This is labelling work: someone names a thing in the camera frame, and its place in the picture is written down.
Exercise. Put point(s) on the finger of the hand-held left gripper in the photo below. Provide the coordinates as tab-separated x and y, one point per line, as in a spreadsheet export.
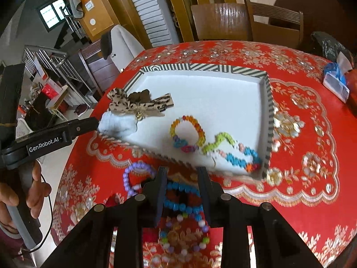
83	125

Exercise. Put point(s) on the small side table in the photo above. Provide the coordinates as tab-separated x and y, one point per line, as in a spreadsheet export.
57	103

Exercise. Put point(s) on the orange plastic bag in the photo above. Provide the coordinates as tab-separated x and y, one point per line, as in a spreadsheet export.
352	85

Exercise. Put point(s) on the metal stair railing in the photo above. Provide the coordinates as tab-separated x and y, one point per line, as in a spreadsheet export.
55	61

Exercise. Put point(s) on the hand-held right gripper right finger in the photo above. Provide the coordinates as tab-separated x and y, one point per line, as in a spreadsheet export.
204	198

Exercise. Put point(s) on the white coat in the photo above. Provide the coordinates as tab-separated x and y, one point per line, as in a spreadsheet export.
128	47

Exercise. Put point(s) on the white wall switch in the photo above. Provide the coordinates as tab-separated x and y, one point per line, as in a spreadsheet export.
89	6

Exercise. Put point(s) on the dark wooden chair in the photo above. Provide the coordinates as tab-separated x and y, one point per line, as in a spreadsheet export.
94	64

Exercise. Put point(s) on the striped white tray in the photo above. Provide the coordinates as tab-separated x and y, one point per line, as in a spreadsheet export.
209	95

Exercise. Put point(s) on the leopard print bow hair clip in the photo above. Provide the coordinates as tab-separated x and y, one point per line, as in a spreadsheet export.
117	100

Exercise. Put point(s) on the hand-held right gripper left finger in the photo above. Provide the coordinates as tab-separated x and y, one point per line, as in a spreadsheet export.
161	198

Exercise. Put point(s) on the white slatted panel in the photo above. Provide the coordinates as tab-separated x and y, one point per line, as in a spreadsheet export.
150	11

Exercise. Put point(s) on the white fluffy scrunchie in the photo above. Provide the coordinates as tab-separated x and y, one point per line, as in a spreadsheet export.
117	125

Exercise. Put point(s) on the person's left forearm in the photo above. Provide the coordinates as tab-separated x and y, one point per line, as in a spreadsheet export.
8	240

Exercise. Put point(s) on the round dark wooden tabletop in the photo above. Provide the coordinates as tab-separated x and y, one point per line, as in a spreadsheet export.
320	2

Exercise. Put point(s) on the window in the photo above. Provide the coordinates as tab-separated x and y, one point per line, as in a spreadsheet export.
51	14

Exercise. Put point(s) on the dark cloth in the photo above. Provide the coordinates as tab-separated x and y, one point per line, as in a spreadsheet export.
106	46

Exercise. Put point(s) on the blue tissue pack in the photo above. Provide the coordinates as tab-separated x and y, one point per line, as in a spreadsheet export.
334	82

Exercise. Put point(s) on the grey hanging cloth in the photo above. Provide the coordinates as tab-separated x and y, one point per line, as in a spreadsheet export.
74	5

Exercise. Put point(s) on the round white wall fixture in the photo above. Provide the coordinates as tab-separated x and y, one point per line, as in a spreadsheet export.
93	22

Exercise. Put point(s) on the red floral tablecloth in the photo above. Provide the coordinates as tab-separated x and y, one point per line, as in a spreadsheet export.
292	69

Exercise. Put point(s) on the person's left hand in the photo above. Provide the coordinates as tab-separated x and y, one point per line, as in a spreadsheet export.
39	195

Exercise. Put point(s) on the black plastic bag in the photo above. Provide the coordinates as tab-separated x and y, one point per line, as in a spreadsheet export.
329	44

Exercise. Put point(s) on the leopard print hair bow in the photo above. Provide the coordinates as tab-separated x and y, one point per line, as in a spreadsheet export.
160	102

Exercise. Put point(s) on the red box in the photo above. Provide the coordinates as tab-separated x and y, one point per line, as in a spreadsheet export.
48	90

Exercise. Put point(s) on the dark red slippers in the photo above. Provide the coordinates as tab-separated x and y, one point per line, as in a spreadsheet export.
81	110

